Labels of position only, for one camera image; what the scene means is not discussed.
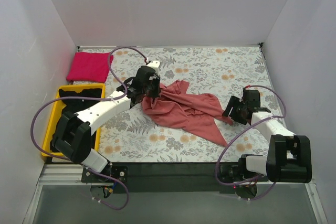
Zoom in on aluminium frame rail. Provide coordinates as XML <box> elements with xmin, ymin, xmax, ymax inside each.
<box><xmin>23</xmin><ymin>164</ymin><xmax>91</xmax><ymax>223</ymax></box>

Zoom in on floral patterned table mat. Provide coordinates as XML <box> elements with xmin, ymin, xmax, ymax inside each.
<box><xmin>99</xmin><ymin>46</ymin><xmax>282</xmax><ymax>162</ymax></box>

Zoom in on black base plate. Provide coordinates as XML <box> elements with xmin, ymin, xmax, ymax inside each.
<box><xmin>81</xmin><ymin>162</ymin><xmax>257</xmax><ymax>194</ymax></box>

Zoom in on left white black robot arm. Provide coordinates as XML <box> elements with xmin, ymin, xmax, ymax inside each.
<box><xmin>52</xmin><ymin>60</ymin><xmax>160</xmax><ymax>182</ymax></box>

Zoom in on folded magenta t shirt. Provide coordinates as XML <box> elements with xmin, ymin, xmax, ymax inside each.
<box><xmin>66</xmin><ymin>52</ymin><xmax>110</xmax><ymax>83</ymax></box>

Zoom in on black t shirt in bin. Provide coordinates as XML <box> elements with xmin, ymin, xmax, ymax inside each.
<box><xmin>51</xmin><ymin>87</ymin><xmax>106</xmax><ymax>154</ymax></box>

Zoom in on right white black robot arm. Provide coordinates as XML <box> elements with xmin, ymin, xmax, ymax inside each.
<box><xmin>221</xmin><ymin>87</ymin><xmax>312</xmax><ymax>183</ymax></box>

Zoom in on yellow plastic bin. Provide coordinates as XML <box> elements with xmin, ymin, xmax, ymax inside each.
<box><xmin>38</xmin><ymin>83</ymin><xmax>106</xmax><ymax>158</ymax></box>

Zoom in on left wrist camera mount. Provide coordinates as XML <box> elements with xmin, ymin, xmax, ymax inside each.
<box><xmin>146</xmin><ymin>60</ymin><xmax>161</xmax><ymax>74</ymax></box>

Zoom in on salmon pink t shirt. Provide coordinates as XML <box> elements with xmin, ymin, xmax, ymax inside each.
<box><xmin>141</xmin><ymin>80</ymin><xmax>233</xmax><ymax>146</ymax></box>

